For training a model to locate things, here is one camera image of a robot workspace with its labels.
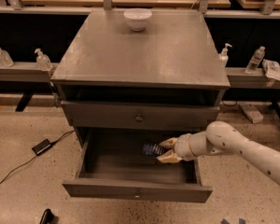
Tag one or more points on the clear plastic water bottle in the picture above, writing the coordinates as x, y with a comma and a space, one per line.
255, 60

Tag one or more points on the clear pump bottle right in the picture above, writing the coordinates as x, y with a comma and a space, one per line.
223, 55

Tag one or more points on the grey wooden drawer cabinet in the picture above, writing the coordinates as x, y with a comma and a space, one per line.
174, 61

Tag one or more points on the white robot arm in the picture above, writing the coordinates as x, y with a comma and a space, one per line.
220, 138

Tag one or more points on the clear pump bottle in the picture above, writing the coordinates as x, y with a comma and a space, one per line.
5, 59
43, 61
223, 55

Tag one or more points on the crumpled white packet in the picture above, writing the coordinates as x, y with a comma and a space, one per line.
271, 69

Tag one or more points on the closed grey top drawer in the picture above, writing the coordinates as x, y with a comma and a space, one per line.
139, 116

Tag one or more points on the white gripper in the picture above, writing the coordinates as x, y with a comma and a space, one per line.
183, 146

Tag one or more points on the white ceramic bowl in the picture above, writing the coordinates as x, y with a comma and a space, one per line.
137, 18

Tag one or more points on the grey block on floor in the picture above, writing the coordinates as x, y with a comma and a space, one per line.
252, 113

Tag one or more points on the black object on floor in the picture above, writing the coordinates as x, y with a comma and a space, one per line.
47, 217

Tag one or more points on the black power adapter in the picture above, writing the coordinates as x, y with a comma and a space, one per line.
42, 147

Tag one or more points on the clear pump bottle far left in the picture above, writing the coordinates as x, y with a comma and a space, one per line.
5, 59

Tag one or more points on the open grey middle drawer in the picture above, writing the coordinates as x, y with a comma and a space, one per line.
113, 166

